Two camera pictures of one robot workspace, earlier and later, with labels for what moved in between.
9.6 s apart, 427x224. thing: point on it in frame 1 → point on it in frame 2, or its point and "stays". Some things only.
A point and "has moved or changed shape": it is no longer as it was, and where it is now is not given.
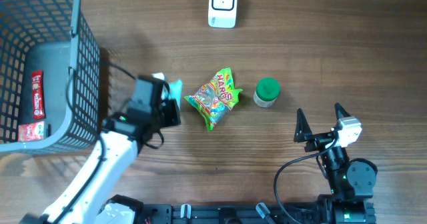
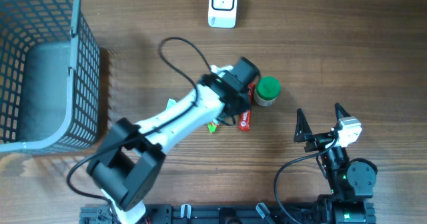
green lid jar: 267,90 stays
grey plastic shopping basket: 42,27 stays
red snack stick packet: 38,95 → 245,120
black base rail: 236,213 stays
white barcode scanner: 223,6 stays
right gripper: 303,134 stays
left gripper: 175,117 → 245,105
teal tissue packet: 175,89 has moved or changed shape
